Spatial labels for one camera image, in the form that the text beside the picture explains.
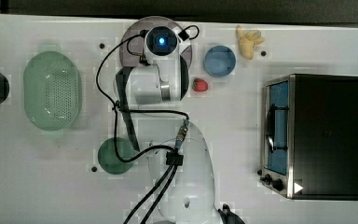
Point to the red plush strawberry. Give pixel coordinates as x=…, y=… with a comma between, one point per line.
x=200, y=85

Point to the green perforated colander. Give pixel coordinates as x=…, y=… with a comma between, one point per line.
x=52, y=91

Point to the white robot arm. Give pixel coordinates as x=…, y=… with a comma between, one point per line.
x=163, y=78

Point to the silver toaster oven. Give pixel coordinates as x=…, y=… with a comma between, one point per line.
x=310, y=137

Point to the grey round plate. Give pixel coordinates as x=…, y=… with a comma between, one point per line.
x=128, y=52

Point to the blue bowl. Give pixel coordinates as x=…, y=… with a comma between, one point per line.
x=219, y=61

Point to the green cup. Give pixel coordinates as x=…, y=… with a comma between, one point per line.
x=107, y=157

